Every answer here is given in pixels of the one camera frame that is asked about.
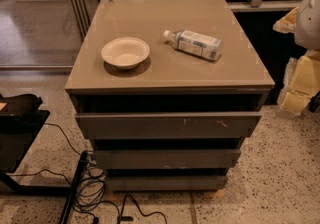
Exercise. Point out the grey top drawer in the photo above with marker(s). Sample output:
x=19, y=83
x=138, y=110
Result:
x=168, y=125

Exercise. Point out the grey drawer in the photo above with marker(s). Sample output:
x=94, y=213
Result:
x=167, y=159
x=168, y=125
x=166, y=183

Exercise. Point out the clear plastic water bottle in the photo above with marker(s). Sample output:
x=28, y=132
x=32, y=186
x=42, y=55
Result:
x=199, y=45

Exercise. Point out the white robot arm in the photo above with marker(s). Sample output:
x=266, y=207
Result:
x=304, y=22

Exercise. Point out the grey bottom drawer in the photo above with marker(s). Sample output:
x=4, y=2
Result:
x=166, y=183

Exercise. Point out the black desk stand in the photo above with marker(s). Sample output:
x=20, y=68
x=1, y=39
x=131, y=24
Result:
x=20, y=122

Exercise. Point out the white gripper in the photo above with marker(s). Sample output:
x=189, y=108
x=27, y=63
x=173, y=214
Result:
x=308, y=23

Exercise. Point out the grey drawer cabinet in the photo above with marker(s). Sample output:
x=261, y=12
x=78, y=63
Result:
x=168, y=81

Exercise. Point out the grey middle drawer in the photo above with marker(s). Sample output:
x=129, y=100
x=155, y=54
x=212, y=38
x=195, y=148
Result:
x=167, y=159

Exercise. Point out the white paper bowl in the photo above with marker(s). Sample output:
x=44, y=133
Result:
x=126, y=52

